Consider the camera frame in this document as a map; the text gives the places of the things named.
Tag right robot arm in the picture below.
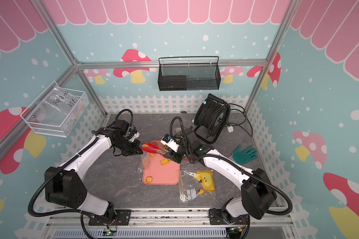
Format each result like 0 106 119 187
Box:
161 128 293 224

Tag black cable reel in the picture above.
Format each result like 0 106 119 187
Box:
194 94 231 144

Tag red kitchen tongs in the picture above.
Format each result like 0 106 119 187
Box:
141 142 168 155

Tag clear resealable bag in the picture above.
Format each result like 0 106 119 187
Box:
137 152 151 173

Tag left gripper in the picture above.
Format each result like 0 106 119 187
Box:
113 137 143 156

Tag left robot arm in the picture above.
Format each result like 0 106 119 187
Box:
28 119 143 225

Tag green rubber glove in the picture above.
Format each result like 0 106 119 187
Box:
232 145 258 165

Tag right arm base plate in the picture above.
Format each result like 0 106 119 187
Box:
208 208 248 226

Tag black mesh wall basket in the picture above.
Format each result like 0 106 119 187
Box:
158 56 221 91

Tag square waffle cookie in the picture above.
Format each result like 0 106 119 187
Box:
160 158 170 165

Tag black box in basket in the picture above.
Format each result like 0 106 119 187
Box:
158 75 187 91

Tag round cookie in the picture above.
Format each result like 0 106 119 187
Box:
145 176 153 184

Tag pink tray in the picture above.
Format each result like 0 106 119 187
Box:
142 140 180 185

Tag yellow plush toy bag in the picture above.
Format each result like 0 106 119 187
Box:
179 170 215 203

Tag white wire wall basket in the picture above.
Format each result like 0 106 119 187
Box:
20 82 89 137

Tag white power plug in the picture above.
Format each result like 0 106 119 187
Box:
226 125 233 133

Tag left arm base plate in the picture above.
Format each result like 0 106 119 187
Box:
89 209 132 226

